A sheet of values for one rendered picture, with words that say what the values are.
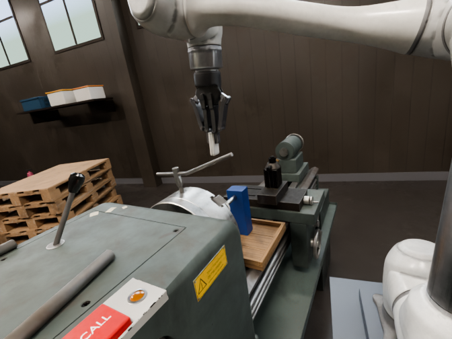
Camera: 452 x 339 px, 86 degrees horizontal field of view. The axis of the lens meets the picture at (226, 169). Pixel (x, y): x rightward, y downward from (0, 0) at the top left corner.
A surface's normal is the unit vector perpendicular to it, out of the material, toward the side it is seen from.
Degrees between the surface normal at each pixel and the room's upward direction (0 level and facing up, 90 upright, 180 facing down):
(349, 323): 0
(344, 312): 0
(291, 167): 90
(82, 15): 90
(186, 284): 90
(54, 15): 90
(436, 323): 51
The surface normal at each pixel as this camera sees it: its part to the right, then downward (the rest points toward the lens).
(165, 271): -0.15, -0.94
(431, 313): -0.80, -0.47
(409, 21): -0.57, 0.29
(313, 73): -0.33, 0.33
